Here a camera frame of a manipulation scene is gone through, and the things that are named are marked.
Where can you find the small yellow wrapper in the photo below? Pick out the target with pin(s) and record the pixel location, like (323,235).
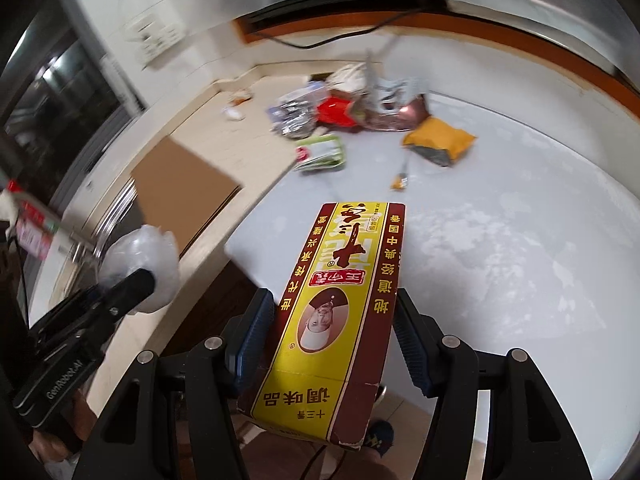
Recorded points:
(400,180)

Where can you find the stainless steel sink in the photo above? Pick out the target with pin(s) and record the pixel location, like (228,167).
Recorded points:
(117,210)

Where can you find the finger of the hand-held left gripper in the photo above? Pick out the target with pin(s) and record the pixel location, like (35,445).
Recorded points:
(125,292)

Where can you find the clear plastic bag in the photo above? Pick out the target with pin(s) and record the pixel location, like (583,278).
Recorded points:
(145,250)

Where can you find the yellow red seasoning box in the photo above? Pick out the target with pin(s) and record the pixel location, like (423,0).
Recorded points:
(340,310)

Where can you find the green white packet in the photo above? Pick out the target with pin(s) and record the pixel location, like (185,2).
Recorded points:
(322,152)

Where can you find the aluminium foil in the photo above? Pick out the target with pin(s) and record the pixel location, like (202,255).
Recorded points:
(295,122)

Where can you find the white wall socket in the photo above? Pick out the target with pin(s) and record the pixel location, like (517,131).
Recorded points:
(152,35)

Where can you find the person's blue shoe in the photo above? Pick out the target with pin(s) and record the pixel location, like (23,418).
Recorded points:
(381,437)

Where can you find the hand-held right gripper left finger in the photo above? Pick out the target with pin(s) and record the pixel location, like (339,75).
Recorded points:
(252,332)

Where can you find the yellow snack packet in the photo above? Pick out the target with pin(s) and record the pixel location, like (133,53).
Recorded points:
(440,141)

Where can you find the dark window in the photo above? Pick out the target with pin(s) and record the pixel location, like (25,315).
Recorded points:
(60,90)

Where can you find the red snack packet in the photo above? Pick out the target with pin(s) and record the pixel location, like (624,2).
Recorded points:
(337,112)

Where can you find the red white labelled package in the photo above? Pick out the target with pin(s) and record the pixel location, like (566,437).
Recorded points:
(35,222)

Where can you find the white paper bag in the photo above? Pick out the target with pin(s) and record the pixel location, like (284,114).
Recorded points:
(350,77)

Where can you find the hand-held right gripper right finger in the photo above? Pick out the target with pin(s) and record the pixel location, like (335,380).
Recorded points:
(411,342)

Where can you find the small crumpled white paper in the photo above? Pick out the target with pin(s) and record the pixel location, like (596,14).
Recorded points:
(233,113)

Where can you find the blue white carton box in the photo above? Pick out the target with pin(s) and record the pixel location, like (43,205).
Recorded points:
(300,96)

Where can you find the brown cardboard sheet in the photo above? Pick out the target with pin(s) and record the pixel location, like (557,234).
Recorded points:
(185,190)

